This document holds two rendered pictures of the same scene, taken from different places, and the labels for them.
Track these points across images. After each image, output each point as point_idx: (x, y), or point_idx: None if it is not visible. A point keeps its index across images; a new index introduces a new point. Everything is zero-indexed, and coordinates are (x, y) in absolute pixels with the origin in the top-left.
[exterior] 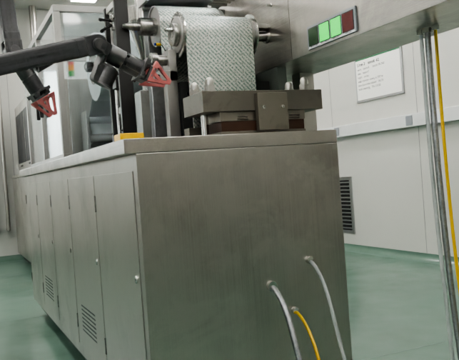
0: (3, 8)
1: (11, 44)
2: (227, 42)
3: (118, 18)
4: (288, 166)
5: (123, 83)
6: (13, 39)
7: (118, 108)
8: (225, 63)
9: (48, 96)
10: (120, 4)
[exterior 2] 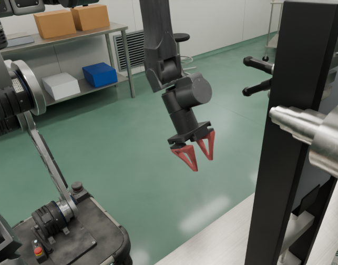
0: (142, 7)
1: (149, 67)
2: None
3: (281, 75)
4: None
5: (257, 219)
6: (151, 60)
7: (289, 220)
8: None
9: (181, 150)
10: (300, 29)
